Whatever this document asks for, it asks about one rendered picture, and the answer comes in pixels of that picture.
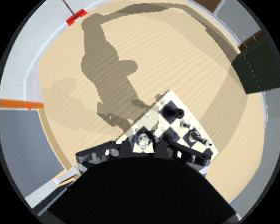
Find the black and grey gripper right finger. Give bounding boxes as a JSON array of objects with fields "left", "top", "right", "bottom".
[{"left": 152, "top": 135, "right": 212, "bottom": 177}]

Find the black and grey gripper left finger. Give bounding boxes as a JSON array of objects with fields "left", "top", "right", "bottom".
[{"left": 75, "top": 135, "right": 135, "bottom": 175}]

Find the chessboard with chess pieces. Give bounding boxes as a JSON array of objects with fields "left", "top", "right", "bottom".
[{"left": 116, "top": 90, "right": 219, "bottom": 161}]

